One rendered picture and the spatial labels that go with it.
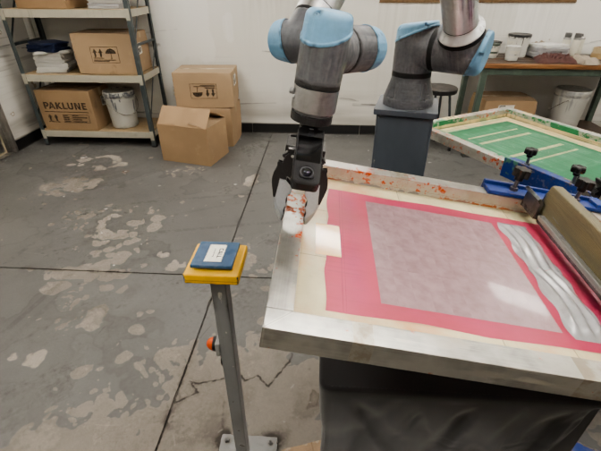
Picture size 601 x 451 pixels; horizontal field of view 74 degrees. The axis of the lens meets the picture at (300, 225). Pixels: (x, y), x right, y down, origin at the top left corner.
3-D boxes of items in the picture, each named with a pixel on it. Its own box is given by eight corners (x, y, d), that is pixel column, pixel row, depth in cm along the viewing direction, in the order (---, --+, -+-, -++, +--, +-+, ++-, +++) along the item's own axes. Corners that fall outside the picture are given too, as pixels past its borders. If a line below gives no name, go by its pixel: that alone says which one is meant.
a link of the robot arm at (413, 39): (402, 64, 127) (408, 16, 120) (444, 70, 120) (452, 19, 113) (384, 71, 119) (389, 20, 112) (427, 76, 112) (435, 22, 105)
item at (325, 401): (314, 509, 90) (318, 388, 67) (318, 350, 128) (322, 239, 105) (327, 510, 90) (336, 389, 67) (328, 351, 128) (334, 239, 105)
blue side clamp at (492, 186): (479, 211, 101) (490, 186, 98) (473, 201, 105) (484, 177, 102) (593, 231, 102) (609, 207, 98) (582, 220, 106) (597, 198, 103)
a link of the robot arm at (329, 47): (368, 16, 61) (337, 14, 55) (351, 89, 67) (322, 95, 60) (326, 6, 64) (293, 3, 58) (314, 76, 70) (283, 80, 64)
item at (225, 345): (207, 496, 140) (155, 285, 89) (222, 434, 158) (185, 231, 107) (270, 500, 138) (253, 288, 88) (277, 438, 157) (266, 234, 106)
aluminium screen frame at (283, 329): (258, 347, 53) (261, 327, 51) (292, 167, 102) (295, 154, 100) (819, 437, 55) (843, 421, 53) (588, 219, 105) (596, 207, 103)
